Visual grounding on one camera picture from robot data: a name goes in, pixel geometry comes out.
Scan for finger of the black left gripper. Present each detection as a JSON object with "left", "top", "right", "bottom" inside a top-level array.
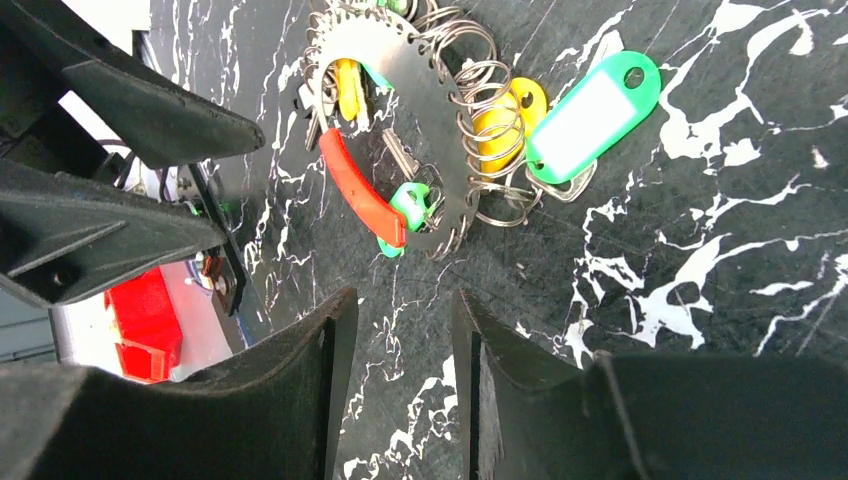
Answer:
[
  {"left": 1, "top": 1, "right": 265, "bottom": 169},
  {"left": 1, "top": 160, "right": 227, "bottom": 308}
]

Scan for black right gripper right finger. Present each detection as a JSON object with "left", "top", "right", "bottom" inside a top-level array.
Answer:
[{"left": 451, "top": 290, "right": 847, "bottom": 479}]

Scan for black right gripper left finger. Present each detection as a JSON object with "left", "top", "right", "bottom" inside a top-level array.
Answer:
[{"left": 1, "top": 287, "right": 358, "bottom": 479}]

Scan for metal key organizer ring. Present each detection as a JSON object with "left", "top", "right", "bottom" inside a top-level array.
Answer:
[{"left": 296, "top": 0, "right": 598, "bottom": 261}]

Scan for yellow tag key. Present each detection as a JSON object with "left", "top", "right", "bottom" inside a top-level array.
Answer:
[{"left": 473, "top": 77, "right": 548, "bottom": 173}]

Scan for green key tag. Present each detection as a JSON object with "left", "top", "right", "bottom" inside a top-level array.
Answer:
[{"left": 526, "top": 50, "right": 662, "bottom": 185}]

